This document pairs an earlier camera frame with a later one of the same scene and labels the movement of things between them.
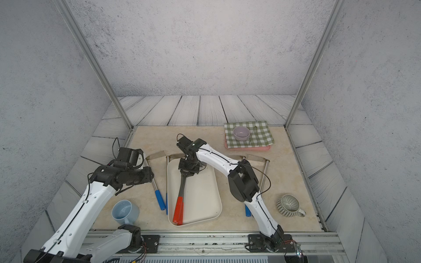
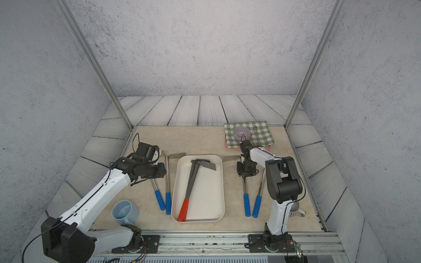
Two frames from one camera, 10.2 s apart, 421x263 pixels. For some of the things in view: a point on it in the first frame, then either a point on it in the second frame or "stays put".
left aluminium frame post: x=72 y=21 stays put
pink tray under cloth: x=266 y=148 stays put
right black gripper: x=181 y=166 → x=240 y=172
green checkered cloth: x=260 y=134 stays put
